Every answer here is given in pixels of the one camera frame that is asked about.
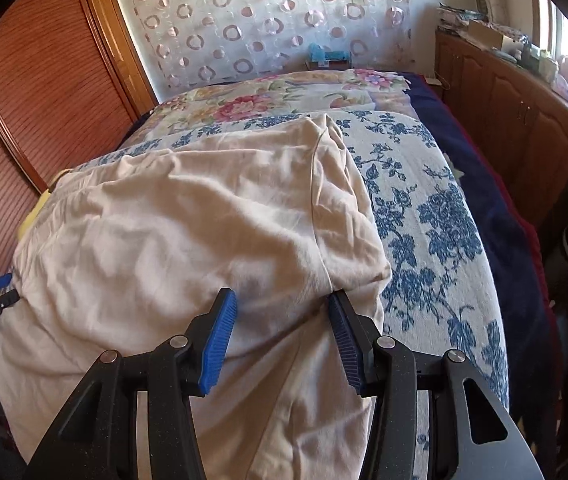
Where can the blue floral bedsheet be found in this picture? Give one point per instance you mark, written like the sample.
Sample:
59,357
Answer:
413,210

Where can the pink floral quilt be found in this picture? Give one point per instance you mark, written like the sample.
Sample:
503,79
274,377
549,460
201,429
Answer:
244,105

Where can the wooden louvered wardrobe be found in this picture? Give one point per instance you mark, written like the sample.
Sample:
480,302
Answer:
39,85

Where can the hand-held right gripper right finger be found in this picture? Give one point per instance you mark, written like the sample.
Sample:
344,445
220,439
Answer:
346,345

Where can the white bottle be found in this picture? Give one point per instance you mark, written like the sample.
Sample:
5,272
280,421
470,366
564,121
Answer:
547,65

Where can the circle patterned sheer curtain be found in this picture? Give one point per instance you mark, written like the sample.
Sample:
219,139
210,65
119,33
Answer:
244,10

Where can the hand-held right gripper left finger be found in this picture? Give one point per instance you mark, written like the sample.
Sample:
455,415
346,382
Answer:
216,345

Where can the navy blue blanket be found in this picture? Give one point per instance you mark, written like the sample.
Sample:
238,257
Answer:
488,200

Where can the cardboard box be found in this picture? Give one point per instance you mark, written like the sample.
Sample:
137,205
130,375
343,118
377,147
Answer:
483,32

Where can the stack of papers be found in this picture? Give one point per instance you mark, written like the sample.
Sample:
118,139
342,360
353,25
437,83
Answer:
453,15

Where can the wooden low cabinet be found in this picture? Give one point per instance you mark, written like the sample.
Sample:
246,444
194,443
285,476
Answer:
503,95

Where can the beige printed t-shirt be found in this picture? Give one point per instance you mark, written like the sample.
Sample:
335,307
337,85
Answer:
164,235

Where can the pink bottle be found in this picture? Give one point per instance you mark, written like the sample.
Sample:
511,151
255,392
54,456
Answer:
567,75

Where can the blue toy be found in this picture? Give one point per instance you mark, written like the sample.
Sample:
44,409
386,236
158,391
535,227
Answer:
321,55

